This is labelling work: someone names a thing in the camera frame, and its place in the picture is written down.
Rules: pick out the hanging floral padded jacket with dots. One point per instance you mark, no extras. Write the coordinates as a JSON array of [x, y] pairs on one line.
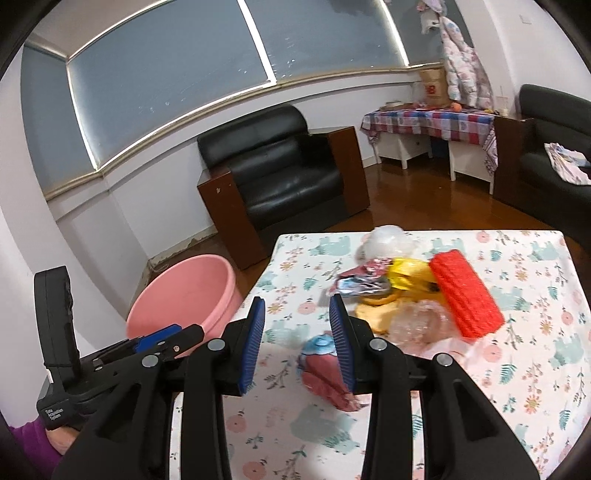
[[464, 64]]

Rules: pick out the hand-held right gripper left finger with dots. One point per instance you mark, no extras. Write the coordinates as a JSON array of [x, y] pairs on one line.
[[254, 344]]

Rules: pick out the red white wrapper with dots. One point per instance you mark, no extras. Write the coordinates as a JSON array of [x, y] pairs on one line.
[[378, 267]]

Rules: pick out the pink blue snack wrapper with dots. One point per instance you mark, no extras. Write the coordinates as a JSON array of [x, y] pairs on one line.
[[318, 369]]

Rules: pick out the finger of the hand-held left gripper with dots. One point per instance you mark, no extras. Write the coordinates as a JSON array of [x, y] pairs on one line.
[[189, 339], [159, 336]]

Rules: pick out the black leather armchair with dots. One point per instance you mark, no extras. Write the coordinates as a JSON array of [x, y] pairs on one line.
[[286, 184]]

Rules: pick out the brown paper bag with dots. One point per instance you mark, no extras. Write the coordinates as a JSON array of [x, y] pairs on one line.
[[434, 87]]

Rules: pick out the shallow dish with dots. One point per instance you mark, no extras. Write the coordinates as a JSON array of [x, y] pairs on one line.
[[395, 105]]

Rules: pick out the blue silver wrapper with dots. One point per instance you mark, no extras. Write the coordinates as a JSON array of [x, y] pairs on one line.
[[358, 286]]

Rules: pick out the orange peel pieces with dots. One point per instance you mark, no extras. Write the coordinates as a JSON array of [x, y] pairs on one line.
[[374, 319]]

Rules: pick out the yellow plastic bag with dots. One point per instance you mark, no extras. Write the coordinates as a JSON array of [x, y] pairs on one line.
[[408, 272]]

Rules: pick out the side table with checkered cloth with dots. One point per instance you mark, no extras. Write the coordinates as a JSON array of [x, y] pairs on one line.
[[438, 122]]

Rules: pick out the red foam net sleeve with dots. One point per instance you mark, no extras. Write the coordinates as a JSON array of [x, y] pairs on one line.
[[466, 295]]

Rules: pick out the person's left forearm purple sleeve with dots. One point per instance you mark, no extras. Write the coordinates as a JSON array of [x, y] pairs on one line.
[[32, 447]]

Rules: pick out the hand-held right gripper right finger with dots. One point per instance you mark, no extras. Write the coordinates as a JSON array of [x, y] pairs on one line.
[[341, 353]]

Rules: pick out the floral bear print tablecloth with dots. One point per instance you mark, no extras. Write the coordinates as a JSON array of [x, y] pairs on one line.
[[531, 369]]

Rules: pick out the whitish clear plastic bag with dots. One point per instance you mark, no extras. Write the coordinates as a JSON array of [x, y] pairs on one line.
[[388, 240]]

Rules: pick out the white side table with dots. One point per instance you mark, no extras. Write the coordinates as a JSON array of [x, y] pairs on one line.
[[466, 159]]

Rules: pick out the patterned cloth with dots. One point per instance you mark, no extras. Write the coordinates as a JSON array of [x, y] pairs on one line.
[[565, 161]]

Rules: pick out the pink plastic basin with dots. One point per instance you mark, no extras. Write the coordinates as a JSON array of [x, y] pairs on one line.
[[184, 286]]

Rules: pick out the black leather sofa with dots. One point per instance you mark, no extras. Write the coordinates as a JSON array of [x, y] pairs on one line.
[[545, 120]]

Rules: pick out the large frosted window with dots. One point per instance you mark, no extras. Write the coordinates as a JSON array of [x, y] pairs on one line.
[[161, 83]]

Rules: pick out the hanging pale garment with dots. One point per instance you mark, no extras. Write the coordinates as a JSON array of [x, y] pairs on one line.
[[429, 16]]

